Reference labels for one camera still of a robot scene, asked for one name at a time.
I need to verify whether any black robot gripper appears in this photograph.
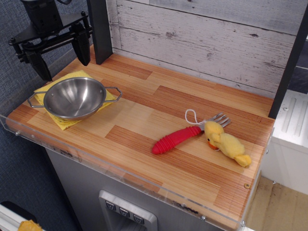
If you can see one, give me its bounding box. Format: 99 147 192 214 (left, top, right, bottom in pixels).
9 0 92 81

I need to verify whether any yellow plush duck toy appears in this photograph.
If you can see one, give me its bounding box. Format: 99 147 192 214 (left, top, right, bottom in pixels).
185 109 252 168

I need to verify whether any yellow object bottom left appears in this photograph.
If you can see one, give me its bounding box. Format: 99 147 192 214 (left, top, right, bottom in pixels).
18 220 43 231

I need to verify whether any grey toy cabinet front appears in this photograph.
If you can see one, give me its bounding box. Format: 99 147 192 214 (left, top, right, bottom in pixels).
44 147 217 231

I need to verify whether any silver button control panel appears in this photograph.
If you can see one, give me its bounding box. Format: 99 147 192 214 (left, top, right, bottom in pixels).
99 190 158 231

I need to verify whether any clear acrylic edge guard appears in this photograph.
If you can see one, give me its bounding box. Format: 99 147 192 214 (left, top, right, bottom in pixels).
0 43 275 231

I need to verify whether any white toy sink unit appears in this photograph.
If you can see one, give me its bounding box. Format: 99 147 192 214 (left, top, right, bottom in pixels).
261 90 308 194

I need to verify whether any stainless steel bowl with handles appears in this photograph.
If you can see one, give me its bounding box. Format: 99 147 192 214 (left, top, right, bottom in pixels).
27 77 122 121

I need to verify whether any black vertical post left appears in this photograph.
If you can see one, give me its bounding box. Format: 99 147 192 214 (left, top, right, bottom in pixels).
87 0 113 64

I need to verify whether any black vertical post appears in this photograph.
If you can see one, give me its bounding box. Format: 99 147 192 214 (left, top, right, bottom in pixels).
87 0 113 64
268 6 308 119

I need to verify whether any fork with red handle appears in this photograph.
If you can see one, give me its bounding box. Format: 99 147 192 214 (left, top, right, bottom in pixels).
152 112 231 154

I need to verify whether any black vertical post right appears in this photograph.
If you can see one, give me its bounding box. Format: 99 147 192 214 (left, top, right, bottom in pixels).
268 6 308 119

